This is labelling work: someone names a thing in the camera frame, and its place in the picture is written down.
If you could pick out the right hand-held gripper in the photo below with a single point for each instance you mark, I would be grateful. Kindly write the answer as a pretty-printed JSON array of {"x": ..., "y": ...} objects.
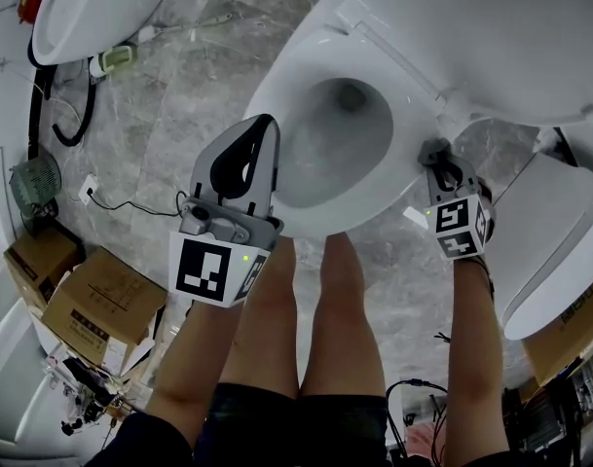
[{"x": 454, "y": 222}]

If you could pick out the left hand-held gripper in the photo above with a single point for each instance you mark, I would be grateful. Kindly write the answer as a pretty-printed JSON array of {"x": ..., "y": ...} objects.
[{"x": 198, "y": 265}]

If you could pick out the grey cleaning cloth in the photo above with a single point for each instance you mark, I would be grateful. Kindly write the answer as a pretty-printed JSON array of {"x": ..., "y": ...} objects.
[{"x": 432, "y": 149}]

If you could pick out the person's left forearm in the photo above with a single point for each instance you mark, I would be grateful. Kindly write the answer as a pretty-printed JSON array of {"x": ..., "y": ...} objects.
[{"x": 194, "y": 368}]

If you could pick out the person's right forearm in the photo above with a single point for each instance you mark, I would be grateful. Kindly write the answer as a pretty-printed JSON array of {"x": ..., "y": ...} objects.
[{"x": 471, "y": 358}]

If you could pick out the white toilet bowl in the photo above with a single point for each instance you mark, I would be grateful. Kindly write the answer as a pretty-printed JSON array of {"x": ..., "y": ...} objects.
[{"x": 340, "y": 154}]

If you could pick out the white toilet lid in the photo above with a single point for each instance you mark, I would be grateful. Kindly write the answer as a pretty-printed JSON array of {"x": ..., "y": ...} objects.
[{"x": 495, "y": 42}]

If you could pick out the egg-shaped white toilet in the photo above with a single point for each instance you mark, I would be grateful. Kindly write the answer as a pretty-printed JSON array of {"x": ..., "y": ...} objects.
[{"x": 82, "y": 12}]

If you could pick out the person's right hand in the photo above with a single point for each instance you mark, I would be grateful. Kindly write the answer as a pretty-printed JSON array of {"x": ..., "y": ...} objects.
[{"x": 492, "y": 212}]

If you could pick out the white floor power socket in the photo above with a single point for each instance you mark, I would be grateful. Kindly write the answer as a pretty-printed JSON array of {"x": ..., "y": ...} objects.
[{"x": 89, "y": 189}]

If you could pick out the person's left leg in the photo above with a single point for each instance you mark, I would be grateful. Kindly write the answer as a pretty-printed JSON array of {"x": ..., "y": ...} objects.
[{"x": 264, "y": 319}]

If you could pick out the person's leg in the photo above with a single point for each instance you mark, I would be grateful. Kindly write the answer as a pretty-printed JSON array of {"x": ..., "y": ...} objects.
[
  {"x": 264, "y": 319},
  {"x": 342, "y": 319}
]

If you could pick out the pale green brush holder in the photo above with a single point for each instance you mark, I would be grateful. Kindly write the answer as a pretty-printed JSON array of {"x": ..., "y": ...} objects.
[{"x": 116, "y": 59}]

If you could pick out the large labelled cardboard box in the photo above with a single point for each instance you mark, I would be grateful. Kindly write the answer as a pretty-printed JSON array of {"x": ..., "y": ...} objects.
[{"x": 106, "y": 295}]

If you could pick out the person's right leg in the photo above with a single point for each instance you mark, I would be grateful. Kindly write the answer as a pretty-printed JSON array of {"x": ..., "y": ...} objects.
[{"x": 342, "y": 319}]

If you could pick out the open cardboard box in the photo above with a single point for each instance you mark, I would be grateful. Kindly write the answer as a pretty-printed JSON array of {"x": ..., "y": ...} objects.
[{"x": 568, "y": 338}]

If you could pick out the small green fan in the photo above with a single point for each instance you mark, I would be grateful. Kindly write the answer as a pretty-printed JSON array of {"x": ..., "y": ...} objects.
[{"x": 35, "y": 183}]

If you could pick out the small cardboard box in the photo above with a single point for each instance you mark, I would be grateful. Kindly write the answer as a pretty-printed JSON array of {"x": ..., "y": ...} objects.
[{"x": 38, "y": 261}]

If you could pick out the dark shorts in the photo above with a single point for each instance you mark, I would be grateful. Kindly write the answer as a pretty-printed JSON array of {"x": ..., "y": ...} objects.
[{"x": 296, "y": 426}]

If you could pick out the navy shirt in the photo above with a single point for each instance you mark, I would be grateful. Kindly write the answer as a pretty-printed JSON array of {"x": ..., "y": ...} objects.
[{"x": 140, "y": 443}]

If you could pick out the white ceramic fixture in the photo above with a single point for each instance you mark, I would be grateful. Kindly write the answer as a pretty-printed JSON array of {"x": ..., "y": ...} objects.
[{"x": 9, "y": 382}]

